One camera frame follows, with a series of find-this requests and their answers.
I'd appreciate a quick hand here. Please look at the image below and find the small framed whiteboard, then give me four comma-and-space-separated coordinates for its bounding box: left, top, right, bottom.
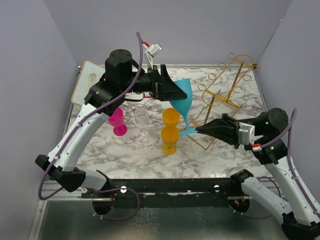
71, 60, 105, 106

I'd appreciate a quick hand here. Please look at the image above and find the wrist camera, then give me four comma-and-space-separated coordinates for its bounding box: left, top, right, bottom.
238, 122, 262, 152
142, 41, 163, 70

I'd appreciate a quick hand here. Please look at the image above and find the pink plastic wine glass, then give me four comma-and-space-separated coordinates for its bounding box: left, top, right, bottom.
107, 107, 128, 137

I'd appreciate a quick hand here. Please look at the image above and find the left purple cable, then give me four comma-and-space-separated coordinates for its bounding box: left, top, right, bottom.
37, 31, 151, 201

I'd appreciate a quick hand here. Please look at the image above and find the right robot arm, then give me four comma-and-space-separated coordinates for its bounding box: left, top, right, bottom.
195, 107, 320, 240

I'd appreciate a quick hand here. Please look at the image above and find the yellow wine glass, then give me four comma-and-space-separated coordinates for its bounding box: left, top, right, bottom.
162, 108, 180, 127
160, 125, 180, 156

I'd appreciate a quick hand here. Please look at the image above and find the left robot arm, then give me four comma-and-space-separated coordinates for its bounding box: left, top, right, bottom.
35, 49, 187, 198

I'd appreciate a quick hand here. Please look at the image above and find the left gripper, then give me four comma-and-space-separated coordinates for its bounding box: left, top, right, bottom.
120, 63, 188, 101

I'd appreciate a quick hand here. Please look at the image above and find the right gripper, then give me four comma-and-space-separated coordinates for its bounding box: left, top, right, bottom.
195, 112, 255, 148

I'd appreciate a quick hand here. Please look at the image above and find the black base crossbar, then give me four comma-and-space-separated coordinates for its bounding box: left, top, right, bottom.
81, 169, 253, 209

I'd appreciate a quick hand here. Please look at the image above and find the gold wire glass rack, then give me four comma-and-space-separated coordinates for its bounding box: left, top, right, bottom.
183, 52, 261, 151

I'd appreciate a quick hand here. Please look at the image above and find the blue plastic wine glass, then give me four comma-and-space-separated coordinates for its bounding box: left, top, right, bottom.
169, 78, 198, 136

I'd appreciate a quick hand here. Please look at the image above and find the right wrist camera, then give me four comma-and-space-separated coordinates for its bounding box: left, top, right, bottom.
238, 122, 262, 152

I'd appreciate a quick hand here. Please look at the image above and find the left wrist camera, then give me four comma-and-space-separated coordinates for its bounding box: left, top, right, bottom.
142, 41, 163, 70

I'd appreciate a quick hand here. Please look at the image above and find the clear wine glass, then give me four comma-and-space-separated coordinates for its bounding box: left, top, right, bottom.
134, 107, 150, 136

